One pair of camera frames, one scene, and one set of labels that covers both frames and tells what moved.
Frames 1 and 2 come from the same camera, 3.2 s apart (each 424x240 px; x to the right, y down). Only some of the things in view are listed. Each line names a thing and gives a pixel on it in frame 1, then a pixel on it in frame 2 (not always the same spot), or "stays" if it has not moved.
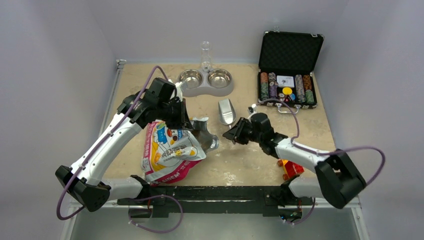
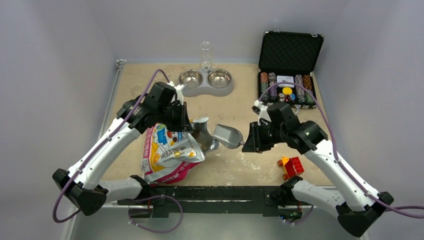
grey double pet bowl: (195, 82) stays
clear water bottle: (205, 60) stays
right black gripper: (235, 134) -> (255, 142)
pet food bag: (169, 154) stays
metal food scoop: (227, 113) -> (228, 136)
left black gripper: (183, 121) stays
